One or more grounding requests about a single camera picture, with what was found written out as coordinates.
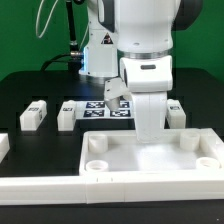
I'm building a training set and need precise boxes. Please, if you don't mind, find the white left fence piece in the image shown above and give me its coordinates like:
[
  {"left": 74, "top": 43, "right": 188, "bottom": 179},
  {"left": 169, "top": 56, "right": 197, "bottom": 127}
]
[{"left": 0, "top": 133, "right": 10, "bottom": 163}]

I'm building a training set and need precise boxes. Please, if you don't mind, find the black cable at base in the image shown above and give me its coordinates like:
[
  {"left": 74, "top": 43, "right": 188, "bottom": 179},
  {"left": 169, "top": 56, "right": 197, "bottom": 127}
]
[{"left": 40, "top": 54, "right": 83, "bottom": 72}]

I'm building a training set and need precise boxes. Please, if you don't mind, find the black cable post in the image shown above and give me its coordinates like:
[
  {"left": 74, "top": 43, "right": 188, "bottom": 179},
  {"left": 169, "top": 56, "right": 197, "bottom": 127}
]
[{"left": 66, "top": 0, "right": 82, "bottom": 73}]

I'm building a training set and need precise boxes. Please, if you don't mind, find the white desk tabletop tray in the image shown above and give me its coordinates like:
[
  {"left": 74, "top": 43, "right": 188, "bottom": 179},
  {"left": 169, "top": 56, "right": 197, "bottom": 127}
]
[{"left": 79, "top": 129, "right": 224, "bottom": 175}]

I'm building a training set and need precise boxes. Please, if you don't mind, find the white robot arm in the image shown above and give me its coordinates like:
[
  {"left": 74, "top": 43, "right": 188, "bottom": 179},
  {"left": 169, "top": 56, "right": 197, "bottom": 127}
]
[{"left": 80, "top": 0, "right": 203, "bottom": 142}]

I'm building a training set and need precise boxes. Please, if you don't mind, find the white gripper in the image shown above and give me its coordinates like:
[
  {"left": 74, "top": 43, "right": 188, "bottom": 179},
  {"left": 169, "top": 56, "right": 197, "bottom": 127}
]
[{"left": 120, "top": 56, "right": 173, "bottom": 142}]

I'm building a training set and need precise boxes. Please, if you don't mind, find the fiducial marker sheet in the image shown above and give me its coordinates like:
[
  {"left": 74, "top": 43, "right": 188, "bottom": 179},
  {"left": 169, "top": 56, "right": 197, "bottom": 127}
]
[{"left": 76, "top": 100, "right": 133, "bottom": 119}]

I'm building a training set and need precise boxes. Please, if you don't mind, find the white cable loop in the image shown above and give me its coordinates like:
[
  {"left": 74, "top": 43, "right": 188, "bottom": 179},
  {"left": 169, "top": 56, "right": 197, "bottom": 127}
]
[{"left": 35, "top": 0, "right": 61, "bottom": 39}]

